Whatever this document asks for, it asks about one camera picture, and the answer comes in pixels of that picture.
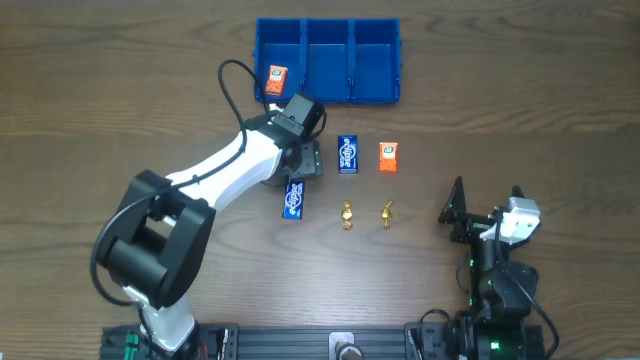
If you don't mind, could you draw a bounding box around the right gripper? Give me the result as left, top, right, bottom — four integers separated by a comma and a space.
438, 175, 526, 244

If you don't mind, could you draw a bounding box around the gold candy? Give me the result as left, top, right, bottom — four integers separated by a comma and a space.
340, 199, 355, 231
380, 199, 395, 230

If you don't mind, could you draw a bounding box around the blue candy pack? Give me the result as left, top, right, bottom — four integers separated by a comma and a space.
281, 178, 307, 221
337, 134, 359, 175

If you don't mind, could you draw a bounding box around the orange candy box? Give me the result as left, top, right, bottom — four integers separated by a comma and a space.
264, 64, 290, 98
378, 141, 400, 175

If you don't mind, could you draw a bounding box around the blue tray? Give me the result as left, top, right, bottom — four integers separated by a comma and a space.
253, 17, 403, 106

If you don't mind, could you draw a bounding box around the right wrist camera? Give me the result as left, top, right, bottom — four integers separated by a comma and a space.
492, 196, 543, 247

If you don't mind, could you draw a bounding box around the black cable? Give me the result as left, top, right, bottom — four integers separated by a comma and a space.
494, 214, 560, 360
89, 58, 275, 359

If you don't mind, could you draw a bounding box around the mounting rail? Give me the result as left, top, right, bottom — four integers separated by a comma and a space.
99, 323, 546, 360

